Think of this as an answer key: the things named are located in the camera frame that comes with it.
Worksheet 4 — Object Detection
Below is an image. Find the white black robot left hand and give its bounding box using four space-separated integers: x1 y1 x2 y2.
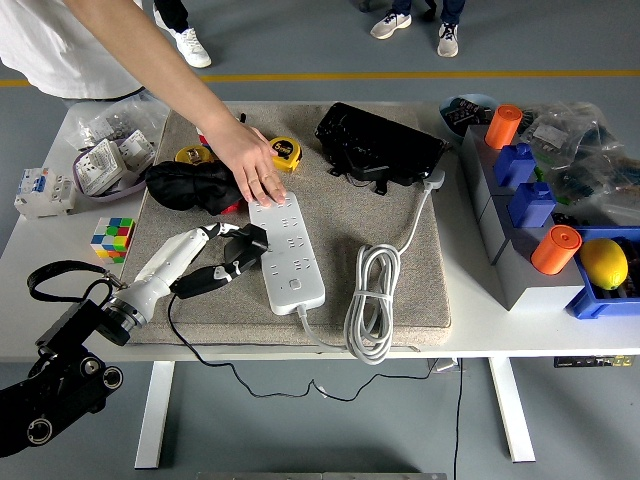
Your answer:
115 222 264 314

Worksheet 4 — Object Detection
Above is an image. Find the person's right hand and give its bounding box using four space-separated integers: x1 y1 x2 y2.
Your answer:
207 122 289 209

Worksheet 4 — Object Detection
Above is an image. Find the thin black plug cord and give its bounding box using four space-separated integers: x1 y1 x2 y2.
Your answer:
166 293 434 402

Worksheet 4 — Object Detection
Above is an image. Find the white power strip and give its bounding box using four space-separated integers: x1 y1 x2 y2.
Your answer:
248 192 327 316

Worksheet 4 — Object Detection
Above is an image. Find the colourful puzzle cube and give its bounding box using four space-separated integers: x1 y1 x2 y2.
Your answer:
89 216 137 264

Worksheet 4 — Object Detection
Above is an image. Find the yellow black round tape measure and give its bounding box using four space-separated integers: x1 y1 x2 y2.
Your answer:
173 144 217 165

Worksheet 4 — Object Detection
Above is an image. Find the black fabric pouch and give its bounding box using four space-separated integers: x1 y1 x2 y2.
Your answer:
143 160 241 216

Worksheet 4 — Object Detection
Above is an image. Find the purple bowl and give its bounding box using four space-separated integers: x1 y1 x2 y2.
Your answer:
72 139 151 200

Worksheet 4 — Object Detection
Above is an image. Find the grey-brown mat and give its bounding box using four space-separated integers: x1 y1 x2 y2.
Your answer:
108 102 454 351

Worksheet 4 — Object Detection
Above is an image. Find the black plastic tray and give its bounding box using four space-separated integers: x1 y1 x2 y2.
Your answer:
314 102 450 197

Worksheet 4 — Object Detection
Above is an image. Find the white circuit breaker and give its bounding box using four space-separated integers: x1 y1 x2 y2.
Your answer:
13 167 78 220

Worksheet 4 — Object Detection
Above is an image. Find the clear bag of parts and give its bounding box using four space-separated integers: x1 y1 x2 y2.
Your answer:
74 89 172 151

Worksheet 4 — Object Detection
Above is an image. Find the white table leg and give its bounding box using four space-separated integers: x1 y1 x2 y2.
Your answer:
133 359 176 470
487 357 537 464

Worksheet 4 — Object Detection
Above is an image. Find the blue bowl of circuit boards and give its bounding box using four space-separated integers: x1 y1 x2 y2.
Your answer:
438 93 501 142

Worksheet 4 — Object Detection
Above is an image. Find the person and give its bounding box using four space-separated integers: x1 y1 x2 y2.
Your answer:
0 0 214 101
369 0 469 58

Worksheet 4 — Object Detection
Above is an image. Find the orange cylinder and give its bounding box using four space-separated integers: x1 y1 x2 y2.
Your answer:
530 224 584 276
483 103 525 151

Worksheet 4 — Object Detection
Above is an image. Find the blue block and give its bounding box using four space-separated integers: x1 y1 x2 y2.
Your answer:
493 143 539 190
507 181 558 229

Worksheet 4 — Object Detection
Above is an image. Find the grey box under table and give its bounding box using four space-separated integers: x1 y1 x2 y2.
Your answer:
428 358 467 374

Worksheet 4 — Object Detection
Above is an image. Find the clear bag of components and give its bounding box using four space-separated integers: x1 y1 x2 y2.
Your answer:
517 101 626 169
542 149 640 226

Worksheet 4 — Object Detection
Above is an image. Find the blue bin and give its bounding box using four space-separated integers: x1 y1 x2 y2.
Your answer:
564 225 640 321

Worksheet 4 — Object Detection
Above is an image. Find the yellow lemon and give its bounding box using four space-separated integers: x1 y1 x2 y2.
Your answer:
579 237 630 291

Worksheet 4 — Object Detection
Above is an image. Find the black table control panel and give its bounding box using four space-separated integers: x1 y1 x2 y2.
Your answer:
553 354 630 370

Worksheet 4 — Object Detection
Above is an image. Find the yellow tape measure with strap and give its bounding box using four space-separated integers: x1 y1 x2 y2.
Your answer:
240 113 305 174

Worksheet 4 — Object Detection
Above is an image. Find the small white wall socket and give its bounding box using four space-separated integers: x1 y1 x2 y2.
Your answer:
118 129 157 174

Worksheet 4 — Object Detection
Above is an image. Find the large white wall socket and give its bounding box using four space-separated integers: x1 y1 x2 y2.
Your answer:
74 138 129 196

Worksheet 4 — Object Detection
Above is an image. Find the white power strip cord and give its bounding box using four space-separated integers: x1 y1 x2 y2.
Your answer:
297 168 447 366

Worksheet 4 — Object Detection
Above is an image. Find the black hanging cable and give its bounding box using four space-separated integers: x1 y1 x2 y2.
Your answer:
452 357 466 480

